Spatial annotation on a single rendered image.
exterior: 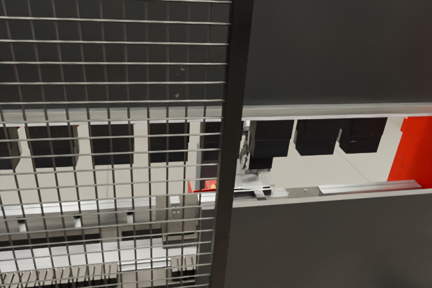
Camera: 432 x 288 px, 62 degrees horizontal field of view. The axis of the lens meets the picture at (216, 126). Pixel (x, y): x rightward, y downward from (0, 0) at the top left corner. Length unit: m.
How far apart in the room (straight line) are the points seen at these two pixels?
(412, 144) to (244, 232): 1.28
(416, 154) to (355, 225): 1.00
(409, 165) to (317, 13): 1.19
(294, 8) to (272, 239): 0.63
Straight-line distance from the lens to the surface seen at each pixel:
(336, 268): 1.20
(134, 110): 1.05
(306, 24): 1.09
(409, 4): 1.25
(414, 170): 2.06
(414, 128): 2.04
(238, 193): 1.54
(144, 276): 1.21
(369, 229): 1.14
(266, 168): 1.52
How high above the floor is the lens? 1.91
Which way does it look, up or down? 26 degrees down
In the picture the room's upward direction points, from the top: 4 degrees clockwise
